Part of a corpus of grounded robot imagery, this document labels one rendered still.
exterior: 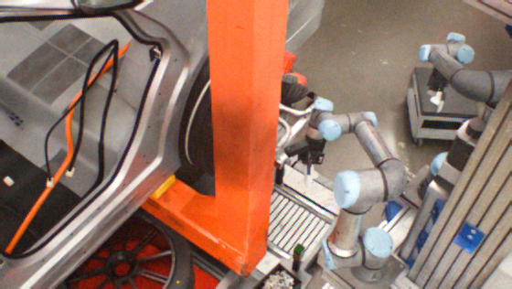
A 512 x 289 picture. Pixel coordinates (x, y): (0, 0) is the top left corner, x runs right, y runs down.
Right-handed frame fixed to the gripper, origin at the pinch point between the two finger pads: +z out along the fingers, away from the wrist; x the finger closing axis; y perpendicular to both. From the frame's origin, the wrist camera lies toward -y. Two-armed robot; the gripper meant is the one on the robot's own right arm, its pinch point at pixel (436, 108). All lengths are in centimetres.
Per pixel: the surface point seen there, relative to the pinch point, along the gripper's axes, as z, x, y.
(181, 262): 85, 49, 98
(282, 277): 77, 53, 52
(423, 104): 22, -79, -10
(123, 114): 24, 41, 136
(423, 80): 11, -98, -9
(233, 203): 33, 78, 78
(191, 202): 58, 41, 100
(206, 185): 80, -19, 103
